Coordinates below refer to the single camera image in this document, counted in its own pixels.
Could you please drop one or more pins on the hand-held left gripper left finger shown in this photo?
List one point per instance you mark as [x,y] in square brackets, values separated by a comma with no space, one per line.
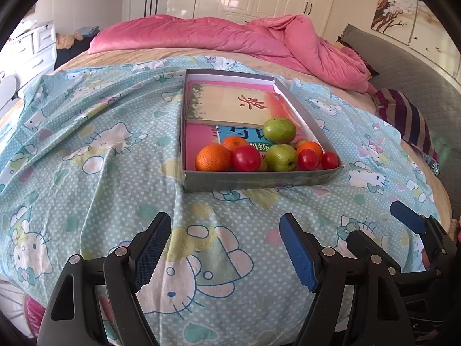
[151,250]

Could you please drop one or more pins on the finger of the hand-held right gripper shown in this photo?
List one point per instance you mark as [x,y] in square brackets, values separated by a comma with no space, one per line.
[367,243]
[407,216]

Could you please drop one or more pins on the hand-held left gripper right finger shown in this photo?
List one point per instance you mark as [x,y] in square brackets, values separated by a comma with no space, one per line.
[299,256]

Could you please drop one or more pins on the grey shallow cardboard box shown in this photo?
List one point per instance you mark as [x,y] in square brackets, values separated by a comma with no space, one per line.
[252,182]

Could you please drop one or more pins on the red tomato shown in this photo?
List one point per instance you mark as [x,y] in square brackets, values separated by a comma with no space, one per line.
[308,159]
[329,160]
[246,158]

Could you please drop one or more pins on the small green guava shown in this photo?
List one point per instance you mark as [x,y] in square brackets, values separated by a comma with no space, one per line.
[281,157]

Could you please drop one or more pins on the small orange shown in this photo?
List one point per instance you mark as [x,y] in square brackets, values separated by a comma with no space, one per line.
[310,146]
[234,143]

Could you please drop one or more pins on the large orange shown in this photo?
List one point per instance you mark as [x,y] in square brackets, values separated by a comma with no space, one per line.
[213,158]

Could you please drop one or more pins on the large green guava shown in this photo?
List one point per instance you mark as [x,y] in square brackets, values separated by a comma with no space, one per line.
[280,131]

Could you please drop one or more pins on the purple striped cloth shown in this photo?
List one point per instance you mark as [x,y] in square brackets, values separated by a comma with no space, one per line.
[407,115]

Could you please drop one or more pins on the cartoon cat printed bed sheet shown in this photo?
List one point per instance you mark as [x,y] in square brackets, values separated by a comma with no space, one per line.
[90,151]

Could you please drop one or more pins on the pink and blue workbook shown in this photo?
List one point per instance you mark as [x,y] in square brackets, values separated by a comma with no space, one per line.
[200,135]

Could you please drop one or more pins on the magenta cloth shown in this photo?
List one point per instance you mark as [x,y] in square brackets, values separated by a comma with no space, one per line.
[32,311]

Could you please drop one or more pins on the cream and orange book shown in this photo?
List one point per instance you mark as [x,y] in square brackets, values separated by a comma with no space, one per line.
[223,104]

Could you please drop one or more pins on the white round chair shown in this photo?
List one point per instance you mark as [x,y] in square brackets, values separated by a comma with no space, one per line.
[7,88]

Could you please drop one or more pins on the pink duvet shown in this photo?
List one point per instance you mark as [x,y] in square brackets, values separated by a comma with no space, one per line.
[216,36]

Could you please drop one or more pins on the brown plush toy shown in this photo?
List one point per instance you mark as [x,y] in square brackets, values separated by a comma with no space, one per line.
[66,41]

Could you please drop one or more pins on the blue folded cloth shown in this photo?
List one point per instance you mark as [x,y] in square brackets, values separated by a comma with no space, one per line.
[88,30]

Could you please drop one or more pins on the white drawer dresser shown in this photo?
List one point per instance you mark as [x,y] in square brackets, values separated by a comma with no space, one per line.
[36,50]

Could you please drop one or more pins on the flower branch wall picture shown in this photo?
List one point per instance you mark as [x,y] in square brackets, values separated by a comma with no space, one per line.
[403,10]

